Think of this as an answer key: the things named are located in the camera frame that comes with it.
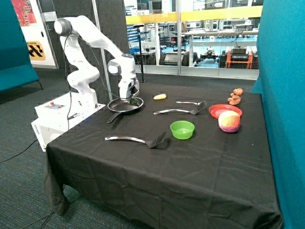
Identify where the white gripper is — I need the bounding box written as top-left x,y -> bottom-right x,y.
118,78 -> 140,104

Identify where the green toy bell pepper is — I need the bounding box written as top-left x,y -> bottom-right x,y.
129,98 -> 138,105

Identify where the yellow toy corn cob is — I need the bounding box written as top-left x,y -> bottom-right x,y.
153,94 -> 167,100

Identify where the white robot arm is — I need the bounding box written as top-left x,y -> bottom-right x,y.
54,15 -> 140,108

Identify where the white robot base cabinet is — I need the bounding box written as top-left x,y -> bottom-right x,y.
31,92 -> 105,152

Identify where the black frying pan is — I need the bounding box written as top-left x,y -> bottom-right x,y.
107,97 -> 144,124

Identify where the near black slotted spatula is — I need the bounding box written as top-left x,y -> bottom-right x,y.
104,131 -> 167,148

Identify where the black slotted spatula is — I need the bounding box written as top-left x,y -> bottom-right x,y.
104,131 -> 167,148
153,101 -> 206,115

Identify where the green plastic bowl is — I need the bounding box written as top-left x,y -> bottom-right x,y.
170,120 -> 195,140

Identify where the middle black slotted spatula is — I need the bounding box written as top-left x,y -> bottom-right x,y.
153,101 -> 206,115

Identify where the black tripod stand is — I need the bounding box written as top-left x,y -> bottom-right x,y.
133,23 -> 146,83

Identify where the red plastic plate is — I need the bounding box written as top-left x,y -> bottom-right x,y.
209,104 -> 243,119

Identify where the black tablecloth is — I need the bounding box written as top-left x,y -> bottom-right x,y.
43,83 -> 284,229

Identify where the multicolour soft ball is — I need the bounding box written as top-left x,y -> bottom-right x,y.
218,111 -> 241,133

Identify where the brown teddy bear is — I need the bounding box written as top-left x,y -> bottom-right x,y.
227,88 -> 244,105

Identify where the yellow black warning sign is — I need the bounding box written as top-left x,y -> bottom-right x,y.
27,41 -> 46,61

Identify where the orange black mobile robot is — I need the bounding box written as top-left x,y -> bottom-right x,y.
225,46 -> 259,70

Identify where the teal sofa left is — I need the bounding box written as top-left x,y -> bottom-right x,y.
0,0 -> 40,92

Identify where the red poster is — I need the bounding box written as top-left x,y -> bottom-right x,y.
11,0 -> 37,27

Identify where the teal partition right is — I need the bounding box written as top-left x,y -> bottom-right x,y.
252,0 -> 305,229

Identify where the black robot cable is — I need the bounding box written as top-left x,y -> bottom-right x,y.
63,32 -> 124,131

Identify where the black floor cable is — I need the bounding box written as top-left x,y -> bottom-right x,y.
0,139 -> 38,164

